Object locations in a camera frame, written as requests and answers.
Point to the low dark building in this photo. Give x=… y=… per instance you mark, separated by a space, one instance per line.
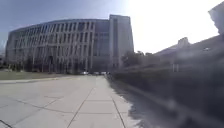
x=200 y=50

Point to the low concrete kerb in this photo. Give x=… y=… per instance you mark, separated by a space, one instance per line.
x=20 y=81

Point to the large grey curved building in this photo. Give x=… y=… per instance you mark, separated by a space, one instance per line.
x=66 y=40

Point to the flat grass strip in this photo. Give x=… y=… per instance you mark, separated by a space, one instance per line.
x=20 y=75

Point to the dark hedge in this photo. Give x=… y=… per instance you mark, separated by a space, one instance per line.
x=173 y=90

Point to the row of parked cars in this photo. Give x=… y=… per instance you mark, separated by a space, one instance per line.
x=95 y=73

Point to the clump of dark leafy trees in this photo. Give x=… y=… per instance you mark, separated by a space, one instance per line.
x=131 y=59

